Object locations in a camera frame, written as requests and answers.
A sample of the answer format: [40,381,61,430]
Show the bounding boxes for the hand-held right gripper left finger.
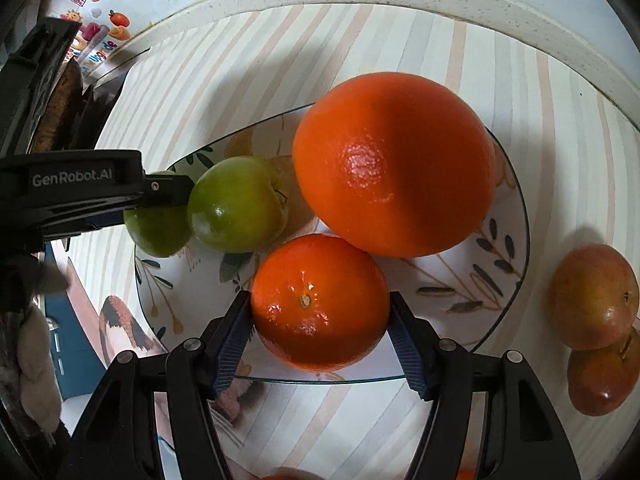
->
[62,290,252,480]

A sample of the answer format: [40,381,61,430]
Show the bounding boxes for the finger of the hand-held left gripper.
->
[144,174,196,210]

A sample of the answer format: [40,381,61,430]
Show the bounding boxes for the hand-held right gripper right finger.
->
[387,291,581,480]

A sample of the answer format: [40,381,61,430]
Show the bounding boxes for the small green fruit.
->
[123,171,194,258]

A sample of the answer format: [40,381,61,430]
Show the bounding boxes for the large green fruit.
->
[187,156,290,253]

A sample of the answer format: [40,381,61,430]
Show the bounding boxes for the leaf print ceramic plate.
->
[134,105,531,385]

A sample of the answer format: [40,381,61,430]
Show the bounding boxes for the small orange tangerine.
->
[250,233,391,373]

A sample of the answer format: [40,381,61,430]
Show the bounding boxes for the black plastic object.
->
[0,16,82,157]

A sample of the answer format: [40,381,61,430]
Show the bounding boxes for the large orange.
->
[292,72,497,259]

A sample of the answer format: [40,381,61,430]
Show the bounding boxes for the red yellow apple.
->
[566,327,640,417]
[547,243,640,351]

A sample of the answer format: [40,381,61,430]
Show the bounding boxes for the striped tablecloth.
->
[65,5,640,480]

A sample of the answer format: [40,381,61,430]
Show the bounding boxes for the fruit wall stickers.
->
[60,0,133,68]

